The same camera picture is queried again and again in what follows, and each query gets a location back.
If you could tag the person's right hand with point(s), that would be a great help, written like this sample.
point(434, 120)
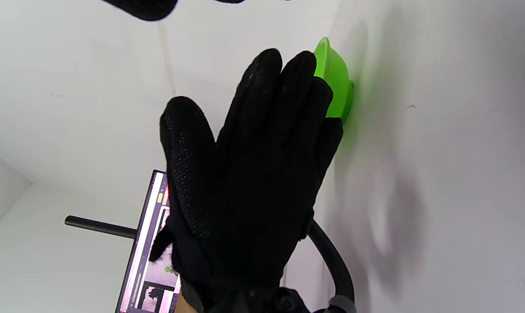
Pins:
point(245, 182)

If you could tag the person's left hand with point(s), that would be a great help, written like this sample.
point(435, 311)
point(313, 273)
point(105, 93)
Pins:
point(143, 8)

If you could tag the green plastic bowl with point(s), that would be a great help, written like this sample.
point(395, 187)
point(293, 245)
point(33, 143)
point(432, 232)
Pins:
point(336, 78)

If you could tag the person's right forearm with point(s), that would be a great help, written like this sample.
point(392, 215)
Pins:
point(184, 304)

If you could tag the black curved tube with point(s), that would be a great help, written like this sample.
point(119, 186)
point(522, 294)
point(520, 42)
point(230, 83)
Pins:
point(336, 265)

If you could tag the computer monitor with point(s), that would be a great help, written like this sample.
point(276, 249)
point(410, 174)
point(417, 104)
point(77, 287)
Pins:
point(143, 261)

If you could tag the black metal rod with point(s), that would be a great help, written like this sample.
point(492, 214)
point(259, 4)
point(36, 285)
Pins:
point(97, 226)

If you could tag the grey wrist device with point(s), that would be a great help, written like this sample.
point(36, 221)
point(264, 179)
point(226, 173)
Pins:
point(343, 305)

